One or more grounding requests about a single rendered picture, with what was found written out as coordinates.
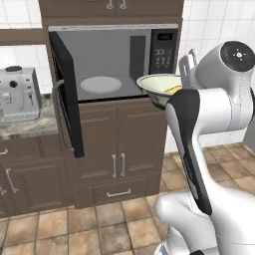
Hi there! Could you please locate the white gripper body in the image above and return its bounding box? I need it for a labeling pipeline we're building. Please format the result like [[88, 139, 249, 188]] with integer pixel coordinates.
[[178, 48, 200, 91]]

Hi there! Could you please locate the yellow potato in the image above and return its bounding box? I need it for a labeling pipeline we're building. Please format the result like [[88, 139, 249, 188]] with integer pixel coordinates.
[[165, 85, 183, 95]]

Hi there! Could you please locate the white bowl with green base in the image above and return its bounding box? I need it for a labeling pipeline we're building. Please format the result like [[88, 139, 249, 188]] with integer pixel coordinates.
[[135, 73, 183, 112]]

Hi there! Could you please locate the brown cupboard door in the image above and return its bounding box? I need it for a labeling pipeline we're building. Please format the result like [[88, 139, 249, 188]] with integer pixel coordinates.
[[0, 161, 67, 214], [79, 106, 121, 182], [116, 0, 184, 18], [38, 0, 118, 18], [118, 103, 167, 179]]

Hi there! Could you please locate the grey microwave oven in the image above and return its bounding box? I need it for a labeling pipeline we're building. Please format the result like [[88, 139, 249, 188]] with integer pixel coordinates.
[[48, 23, 180, 105]]

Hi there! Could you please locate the white microwave turntable plate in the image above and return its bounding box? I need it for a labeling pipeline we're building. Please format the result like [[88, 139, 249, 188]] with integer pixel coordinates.
[[80, 76, 124, 95]]

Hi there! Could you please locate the black microwave door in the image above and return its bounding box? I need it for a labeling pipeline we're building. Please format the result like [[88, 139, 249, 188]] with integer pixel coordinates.
[[48, 31, 86, 159]]

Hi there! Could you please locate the brown drawer front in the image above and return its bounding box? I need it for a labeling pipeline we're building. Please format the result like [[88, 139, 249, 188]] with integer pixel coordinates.
[[0, 136, 43, 161], [94, 179, 147, 204]]

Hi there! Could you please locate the silver coffee machine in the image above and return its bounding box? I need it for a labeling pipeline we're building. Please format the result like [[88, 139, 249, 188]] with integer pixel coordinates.
[[0, 65, 43, 124]]

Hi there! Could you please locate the grey microwave door handle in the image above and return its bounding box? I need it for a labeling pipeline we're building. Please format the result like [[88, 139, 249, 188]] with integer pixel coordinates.
[[51, 79, 76, 154]]

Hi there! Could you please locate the brown wall cupboard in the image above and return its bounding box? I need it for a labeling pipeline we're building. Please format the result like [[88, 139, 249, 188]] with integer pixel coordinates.
[[0, 28, 48, 47]]

